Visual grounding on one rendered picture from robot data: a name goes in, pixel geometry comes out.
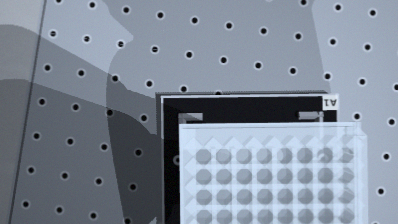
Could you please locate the white well plate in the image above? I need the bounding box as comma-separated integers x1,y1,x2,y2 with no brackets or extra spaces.
179,122,368,224

